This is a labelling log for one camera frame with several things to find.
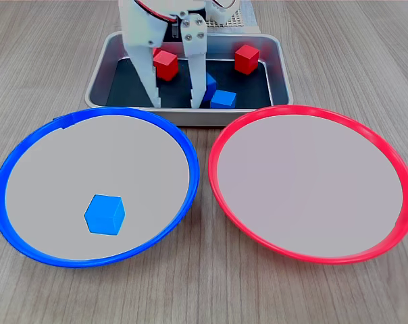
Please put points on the white plate blue rim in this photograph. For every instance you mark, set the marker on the white plate blue rim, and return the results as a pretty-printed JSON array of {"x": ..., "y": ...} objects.
[{"x": 55, "y": 168}]

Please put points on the black tray mat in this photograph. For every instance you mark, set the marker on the black tray mat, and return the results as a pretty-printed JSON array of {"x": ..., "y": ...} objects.
[{"x": 175, "y": 94}]

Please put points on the white plate red rim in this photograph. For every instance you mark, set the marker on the white plate red rim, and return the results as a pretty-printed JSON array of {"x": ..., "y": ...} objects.
[{"x": 308, "y": 185}]

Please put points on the steel tray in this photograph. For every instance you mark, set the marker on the steel tray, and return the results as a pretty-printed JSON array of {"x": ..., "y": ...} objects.
[{"x": 190, "y": 118}]

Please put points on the small blue cube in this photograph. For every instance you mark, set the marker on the small blue cube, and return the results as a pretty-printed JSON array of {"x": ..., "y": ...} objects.
[
  {"x": 223, "y": 99},
  {"x": 210, "y": 86},
  {"x": 104, "y": 216}
]

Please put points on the pale perforated base plate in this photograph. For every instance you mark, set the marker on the pale perforated base plate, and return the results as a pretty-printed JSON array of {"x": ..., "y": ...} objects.
[{"x": 246, "y": 18}]

